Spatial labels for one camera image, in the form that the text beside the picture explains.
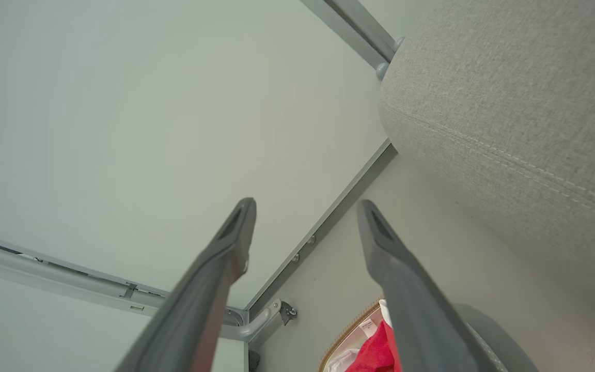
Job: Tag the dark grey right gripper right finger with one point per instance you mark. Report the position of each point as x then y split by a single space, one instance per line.
416 310

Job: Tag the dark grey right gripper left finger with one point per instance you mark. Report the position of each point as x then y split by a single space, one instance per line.
199 305

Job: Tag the red and white sports jersey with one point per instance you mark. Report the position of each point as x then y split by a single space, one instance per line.
377 351

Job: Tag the light grey fabric sofa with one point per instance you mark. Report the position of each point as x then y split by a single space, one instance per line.
514 129

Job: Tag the white laundry basket brown rim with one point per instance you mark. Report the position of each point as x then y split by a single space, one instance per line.
346 330

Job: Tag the grey metal baseboard rail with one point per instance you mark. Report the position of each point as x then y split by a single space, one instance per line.
328 217

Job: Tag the grey horizontal wall rail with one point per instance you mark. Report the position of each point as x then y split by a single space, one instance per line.
60 281

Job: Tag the grey metal frame tube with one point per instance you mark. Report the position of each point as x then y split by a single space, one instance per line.
351 28

